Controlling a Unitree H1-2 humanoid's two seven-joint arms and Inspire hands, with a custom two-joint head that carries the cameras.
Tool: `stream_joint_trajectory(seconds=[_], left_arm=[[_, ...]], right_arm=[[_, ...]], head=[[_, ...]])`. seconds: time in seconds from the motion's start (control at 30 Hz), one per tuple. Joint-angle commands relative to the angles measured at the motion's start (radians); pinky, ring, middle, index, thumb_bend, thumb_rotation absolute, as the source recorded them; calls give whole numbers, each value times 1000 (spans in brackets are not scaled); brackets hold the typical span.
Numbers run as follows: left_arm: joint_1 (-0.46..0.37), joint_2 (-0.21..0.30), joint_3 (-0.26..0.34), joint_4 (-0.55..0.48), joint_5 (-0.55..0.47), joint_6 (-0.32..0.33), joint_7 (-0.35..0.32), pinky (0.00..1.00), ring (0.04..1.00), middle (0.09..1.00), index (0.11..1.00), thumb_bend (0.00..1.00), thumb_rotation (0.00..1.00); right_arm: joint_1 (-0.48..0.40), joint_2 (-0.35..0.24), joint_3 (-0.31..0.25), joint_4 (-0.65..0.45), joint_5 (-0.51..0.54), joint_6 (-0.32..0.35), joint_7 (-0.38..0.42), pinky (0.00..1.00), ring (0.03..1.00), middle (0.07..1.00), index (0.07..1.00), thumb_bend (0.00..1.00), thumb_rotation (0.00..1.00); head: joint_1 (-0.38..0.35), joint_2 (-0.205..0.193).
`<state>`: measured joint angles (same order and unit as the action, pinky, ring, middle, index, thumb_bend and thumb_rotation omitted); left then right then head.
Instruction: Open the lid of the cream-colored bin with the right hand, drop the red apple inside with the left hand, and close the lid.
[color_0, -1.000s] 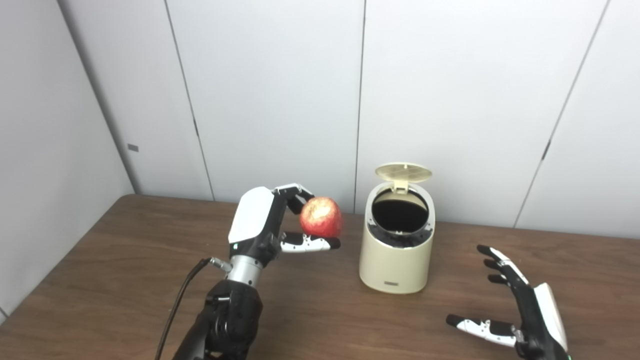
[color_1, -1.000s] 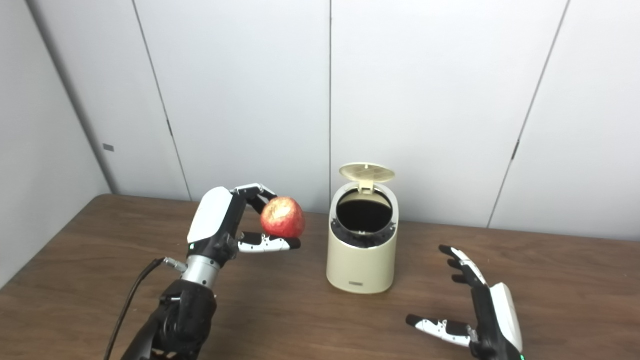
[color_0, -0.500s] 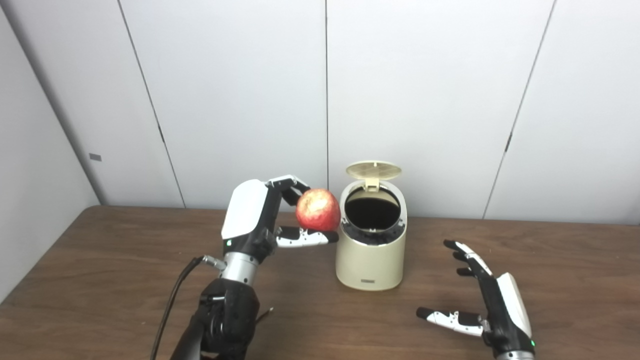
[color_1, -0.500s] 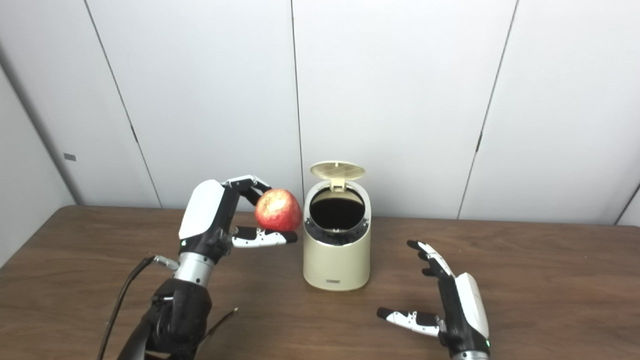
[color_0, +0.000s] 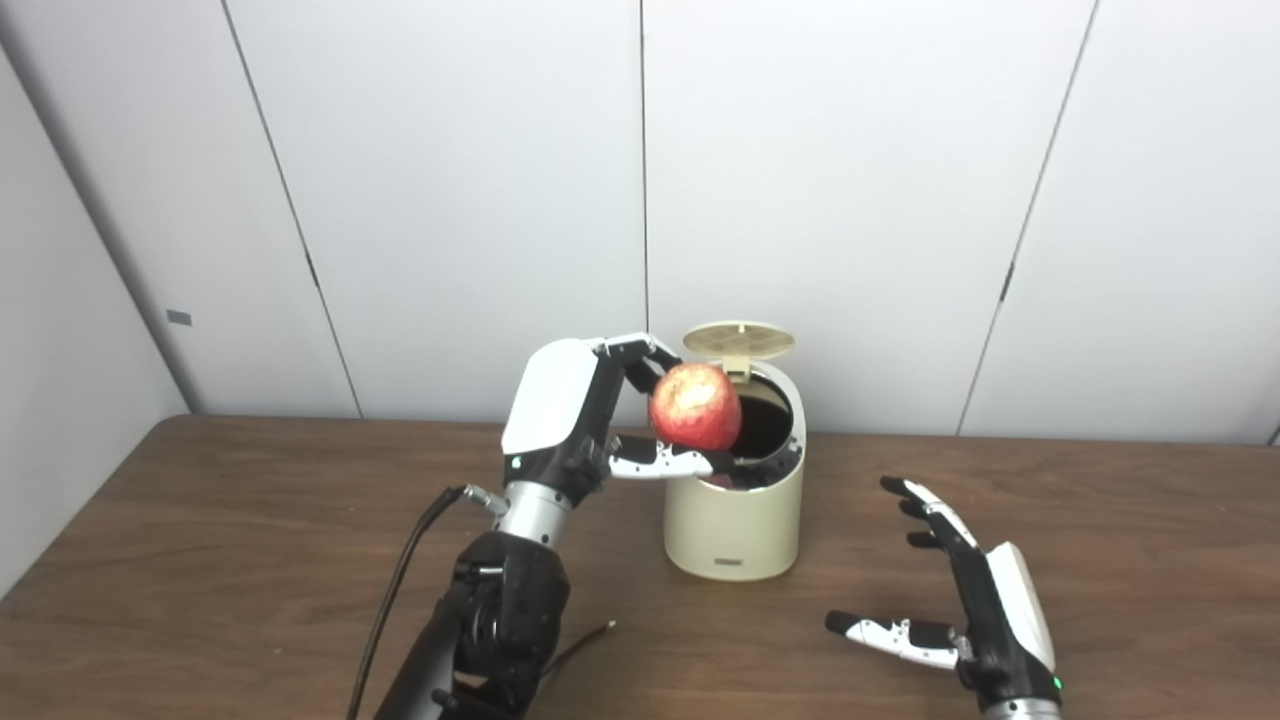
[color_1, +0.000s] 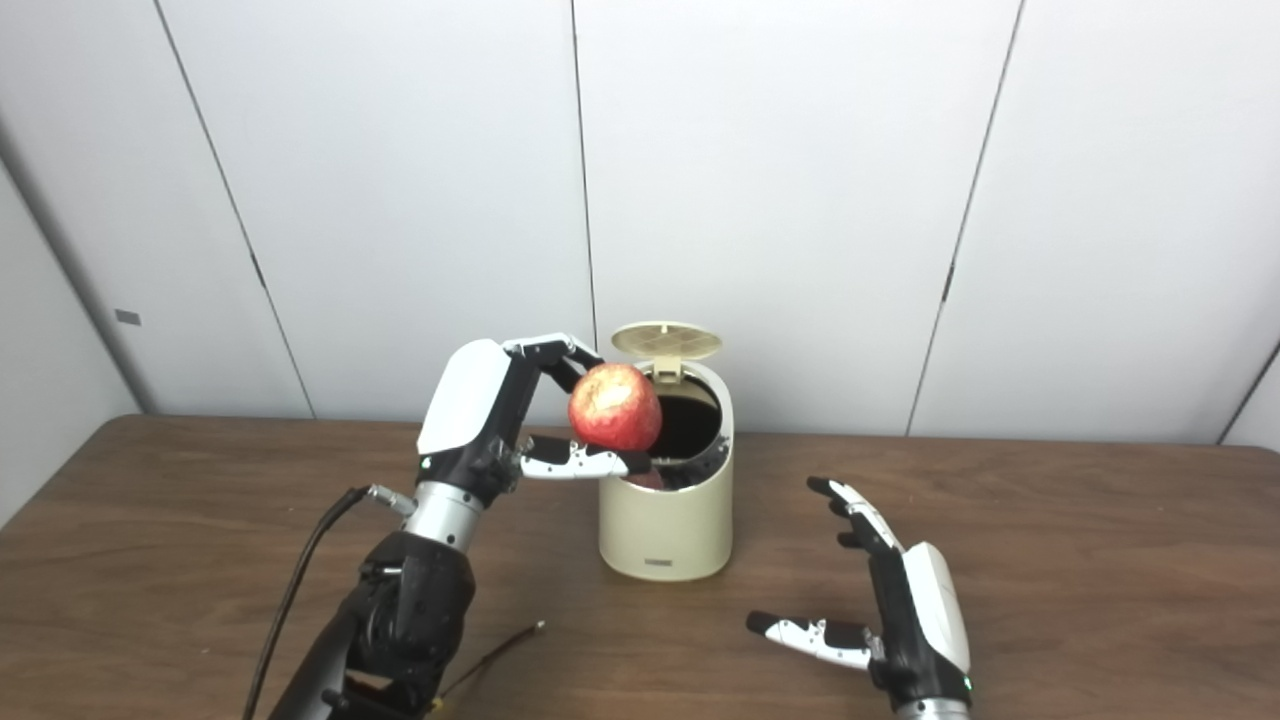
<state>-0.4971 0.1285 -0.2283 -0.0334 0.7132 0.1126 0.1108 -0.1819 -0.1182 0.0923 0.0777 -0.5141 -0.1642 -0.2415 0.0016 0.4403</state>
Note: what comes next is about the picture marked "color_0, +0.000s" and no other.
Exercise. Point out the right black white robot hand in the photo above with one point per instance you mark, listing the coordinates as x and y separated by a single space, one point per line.
1000 620

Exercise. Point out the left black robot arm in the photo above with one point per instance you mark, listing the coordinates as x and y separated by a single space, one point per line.
500 620

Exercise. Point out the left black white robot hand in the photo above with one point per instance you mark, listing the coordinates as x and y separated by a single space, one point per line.
560 420

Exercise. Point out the round cream bin lid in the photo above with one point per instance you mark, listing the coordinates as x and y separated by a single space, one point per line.
738 340

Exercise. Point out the cream-colored bin body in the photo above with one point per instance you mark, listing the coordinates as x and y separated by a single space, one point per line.
735 525

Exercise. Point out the red apple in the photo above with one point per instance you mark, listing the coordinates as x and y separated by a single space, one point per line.
695 408

